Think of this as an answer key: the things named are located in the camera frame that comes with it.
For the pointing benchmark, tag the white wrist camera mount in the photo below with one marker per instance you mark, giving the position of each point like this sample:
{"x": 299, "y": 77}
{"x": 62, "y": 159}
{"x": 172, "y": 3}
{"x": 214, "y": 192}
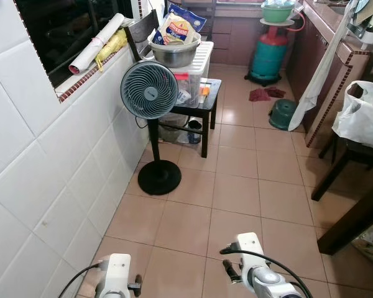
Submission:
{"x": 252, "y": 251}
{"x": 117, "y": 273}

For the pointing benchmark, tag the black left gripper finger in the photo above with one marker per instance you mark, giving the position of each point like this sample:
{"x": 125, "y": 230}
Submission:
{"x": 135, "y": 287}

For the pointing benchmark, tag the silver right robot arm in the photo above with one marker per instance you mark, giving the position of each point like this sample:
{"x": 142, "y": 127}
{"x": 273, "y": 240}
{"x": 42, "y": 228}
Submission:
{"x": 276, "y": 287}

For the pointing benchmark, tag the dark wooden table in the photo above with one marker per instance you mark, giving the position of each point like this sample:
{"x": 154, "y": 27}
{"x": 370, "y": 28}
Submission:
{"x": 354, "y": 217}

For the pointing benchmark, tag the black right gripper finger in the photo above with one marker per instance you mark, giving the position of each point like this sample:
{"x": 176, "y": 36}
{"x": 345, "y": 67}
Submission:
{"x": 232, "y": 272}

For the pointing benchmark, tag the clear plastic storage box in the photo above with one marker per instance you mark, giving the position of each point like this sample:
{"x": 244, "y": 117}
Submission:
{"x": 199, "y": 71}

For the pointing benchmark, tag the yellow blue snack bag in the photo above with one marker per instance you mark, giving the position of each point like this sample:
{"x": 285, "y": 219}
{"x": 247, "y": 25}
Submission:
{"x": 177, "y": 28}

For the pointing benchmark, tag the green plastic basin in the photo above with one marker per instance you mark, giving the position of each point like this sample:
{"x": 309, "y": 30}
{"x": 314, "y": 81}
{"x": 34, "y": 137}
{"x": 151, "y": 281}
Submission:
{"x": 277, "y": 11}

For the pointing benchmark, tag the rolled white paper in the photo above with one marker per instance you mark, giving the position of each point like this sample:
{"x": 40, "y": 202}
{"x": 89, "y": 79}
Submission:
{"x": 98, "y": 45}

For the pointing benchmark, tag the large steel mixing basin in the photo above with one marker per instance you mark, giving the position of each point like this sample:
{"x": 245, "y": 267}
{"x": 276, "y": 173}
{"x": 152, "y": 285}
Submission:
{"x": 174, "y": 54}

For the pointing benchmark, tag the black wooden side table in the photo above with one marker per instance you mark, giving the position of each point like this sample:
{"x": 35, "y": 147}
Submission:
{"x": 210, "y": 105}

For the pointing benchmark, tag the white plastic bag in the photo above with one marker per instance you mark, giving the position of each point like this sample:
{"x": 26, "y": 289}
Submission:
{"x": 363, "y": 118}

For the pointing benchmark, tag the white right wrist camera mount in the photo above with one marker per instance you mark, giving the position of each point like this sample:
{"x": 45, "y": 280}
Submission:
{"x": 252, "y": 251}

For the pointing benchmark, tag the teal gas cylinder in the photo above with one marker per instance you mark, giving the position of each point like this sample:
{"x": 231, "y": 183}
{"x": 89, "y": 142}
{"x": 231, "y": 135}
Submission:
{"x": 268, "y": 56}

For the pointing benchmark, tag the white hanging cloth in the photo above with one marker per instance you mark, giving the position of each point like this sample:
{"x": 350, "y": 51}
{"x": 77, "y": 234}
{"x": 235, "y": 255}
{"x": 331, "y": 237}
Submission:
{"x": 317, "y": 81}

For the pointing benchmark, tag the dark slatted chair back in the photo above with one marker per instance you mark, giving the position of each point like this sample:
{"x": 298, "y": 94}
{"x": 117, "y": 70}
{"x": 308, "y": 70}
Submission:
{"x": 138, "y": 34}

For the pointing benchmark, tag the dark wooden chair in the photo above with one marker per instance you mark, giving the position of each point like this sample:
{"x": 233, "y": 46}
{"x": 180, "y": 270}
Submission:
{"x": 345, "y": 158}

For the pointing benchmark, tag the grey standing fan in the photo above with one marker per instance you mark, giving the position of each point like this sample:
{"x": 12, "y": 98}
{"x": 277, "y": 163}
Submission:
{"x": 149, "y": 90}

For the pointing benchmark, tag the red rag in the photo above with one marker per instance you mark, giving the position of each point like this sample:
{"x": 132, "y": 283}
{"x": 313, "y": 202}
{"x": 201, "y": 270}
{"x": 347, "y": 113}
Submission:
{"x": 261, "y": 94}

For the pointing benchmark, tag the brown kitchen counter cabinet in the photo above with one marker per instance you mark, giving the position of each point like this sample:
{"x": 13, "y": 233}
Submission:
{"x": 311, "y": 56}

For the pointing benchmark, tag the dark window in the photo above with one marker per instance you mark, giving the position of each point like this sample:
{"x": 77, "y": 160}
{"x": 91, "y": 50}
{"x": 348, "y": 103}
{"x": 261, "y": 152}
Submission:
{"x": 68, "y": 31}

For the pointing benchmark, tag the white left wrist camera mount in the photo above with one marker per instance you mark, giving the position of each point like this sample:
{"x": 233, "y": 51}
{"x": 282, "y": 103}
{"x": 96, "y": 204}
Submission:
{"x": 117, "y": 273}

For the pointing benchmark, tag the green plastic stool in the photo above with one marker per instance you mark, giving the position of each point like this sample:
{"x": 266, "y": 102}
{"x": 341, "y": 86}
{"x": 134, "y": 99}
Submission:
{"x": 282, "y": 115}

